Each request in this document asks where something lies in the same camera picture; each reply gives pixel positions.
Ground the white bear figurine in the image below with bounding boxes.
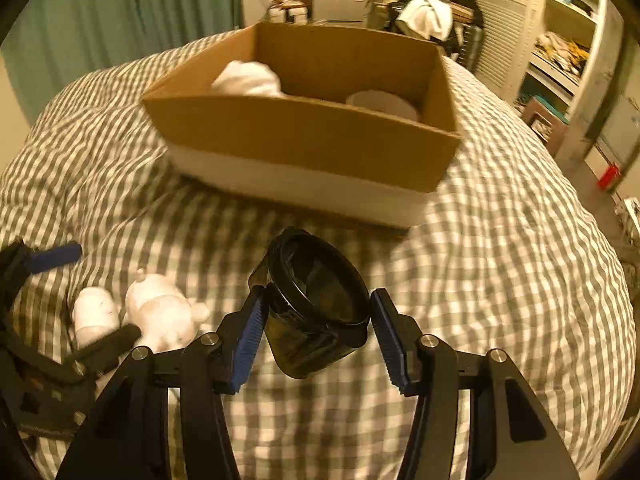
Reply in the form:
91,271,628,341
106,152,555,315
125,268,212,353

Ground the black glass jar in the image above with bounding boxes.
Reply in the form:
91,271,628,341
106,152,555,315
248,228,370,379

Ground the white tissue pack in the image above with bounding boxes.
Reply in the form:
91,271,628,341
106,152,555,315
210,60,285,99

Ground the tape roll ring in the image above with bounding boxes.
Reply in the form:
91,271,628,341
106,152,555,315
345,89,421,123

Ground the grey checkered bed quilt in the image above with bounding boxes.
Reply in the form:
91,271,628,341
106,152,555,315
1,37,637,472

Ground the green curtain left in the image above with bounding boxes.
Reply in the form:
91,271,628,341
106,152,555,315
1,0,243,122

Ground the red fire extinguisher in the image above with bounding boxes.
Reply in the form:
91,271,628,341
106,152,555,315
597,164,620,191

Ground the open cardboard box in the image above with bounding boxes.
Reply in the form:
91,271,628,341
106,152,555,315
142,23,463,229

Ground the white suitcase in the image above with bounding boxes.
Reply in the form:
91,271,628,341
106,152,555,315
266,0,308,25

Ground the pile of clothes on shelf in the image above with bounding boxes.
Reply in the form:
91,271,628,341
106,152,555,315
535,32,590,76

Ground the dark suitcase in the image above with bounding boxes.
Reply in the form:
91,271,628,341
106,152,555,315
457,24,485,74

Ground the white wardrobe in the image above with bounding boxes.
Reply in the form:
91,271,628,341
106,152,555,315
476,0,624,159

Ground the grey mini fridge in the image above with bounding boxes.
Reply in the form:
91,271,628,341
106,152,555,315
311,0,368,23

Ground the white garment on chair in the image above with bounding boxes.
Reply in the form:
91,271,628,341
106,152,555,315
395,0,454,41

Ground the black bag on desk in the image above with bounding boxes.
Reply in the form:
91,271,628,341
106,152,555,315
450,0,484,28

